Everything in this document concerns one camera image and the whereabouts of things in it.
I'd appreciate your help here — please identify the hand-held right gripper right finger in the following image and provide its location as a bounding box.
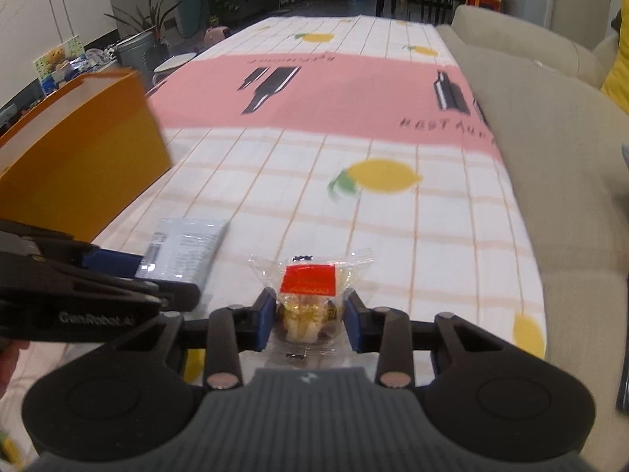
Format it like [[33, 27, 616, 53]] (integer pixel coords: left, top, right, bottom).
[[344, 289, 522, 388]]

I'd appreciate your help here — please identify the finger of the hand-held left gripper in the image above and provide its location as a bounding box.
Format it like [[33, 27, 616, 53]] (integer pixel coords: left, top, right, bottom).
[[132, 278, 201, 312], [81, 248, 145, 278]]

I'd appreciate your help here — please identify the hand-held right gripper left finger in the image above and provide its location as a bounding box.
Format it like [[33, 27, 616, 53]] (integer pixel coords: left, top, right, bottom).
[[101, 288, 276, 389]]

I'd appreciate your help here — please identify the white packet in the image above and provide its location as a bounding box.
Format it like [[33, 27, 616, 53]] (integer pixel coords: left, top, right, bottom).
[[135, 217, 230, 290]]

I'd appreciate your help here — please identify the clear pastry red label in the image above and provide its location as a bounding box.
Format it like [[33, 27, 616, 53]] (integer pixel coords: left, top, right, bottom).
[[248, 248, 379, 360]]

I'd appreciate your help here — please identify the orange storage box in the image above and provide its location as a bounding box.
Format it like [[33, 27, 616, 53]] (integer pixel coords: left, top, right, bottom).
[[0, 68, 173, 244]]

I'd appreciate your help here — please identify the lemon print tablecloth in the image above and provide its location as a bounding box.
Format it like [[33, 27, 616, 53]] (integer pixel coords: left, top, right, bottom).
[[0, 15, 548, 453]]

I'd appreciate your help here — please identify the clear plastic bag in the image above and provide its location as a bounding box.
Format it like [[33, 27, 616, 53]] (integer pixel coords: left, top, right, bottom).
[[74, 48, 119, 77]]

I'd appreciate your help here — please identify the white basin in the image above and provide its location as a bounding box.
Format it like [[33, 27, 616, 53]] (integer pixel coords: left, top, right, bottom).
[[152, 54, 197, 84]]

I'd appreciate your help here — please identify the teddy bear picture card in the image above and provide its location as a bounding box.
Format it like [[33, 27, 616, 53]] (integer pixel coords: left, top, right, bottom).
[[33, 35, 82, 96]]

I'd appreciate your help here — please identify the grey metal plant pot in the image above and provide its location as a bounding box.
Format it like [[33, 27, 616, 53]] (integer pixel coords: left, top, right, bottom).
[[115, 32, 159, 72]]

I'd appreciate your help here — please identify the long leaf houseplant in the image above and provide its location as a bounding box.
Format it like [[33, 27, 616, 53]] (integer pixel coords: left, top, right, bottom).
[[103, 0, 182, 42]]

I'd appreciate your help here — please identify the beige sofa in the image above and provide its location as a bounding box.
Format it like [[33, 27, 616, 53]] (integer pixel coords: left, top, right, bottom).
[[435, 4, 629, 472]]

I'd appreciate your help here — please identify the black phone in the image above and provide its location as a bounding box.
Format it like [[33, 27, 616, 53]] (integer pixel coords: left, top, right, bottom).
[[618, 351, 629, 413]]

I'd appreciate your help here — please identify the yellow cushion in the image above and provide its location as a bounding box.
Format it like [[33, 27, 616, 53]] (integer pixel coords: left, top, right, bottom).
[[600, 34, 629, 114]]

